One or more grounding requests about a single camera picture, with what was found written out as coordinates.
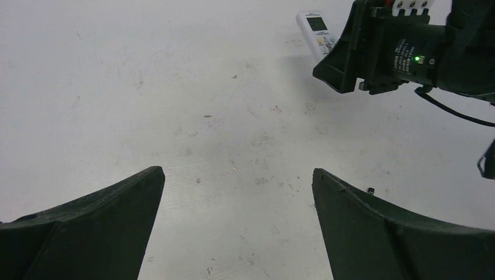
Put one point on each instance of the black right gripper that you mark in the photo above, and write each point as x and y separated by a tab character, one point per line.
398	50

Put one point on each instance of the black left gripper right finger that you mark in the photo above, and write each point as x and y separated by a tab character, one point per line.
367	237

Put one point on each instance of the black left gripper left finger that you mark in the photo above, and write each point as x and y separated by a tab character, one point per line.
102	235

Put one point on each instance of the white remote control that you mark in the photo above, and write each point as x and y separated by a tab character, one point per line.
319	38

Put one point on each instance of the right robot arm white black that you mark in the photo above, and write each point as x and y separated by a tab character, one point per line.
465	64

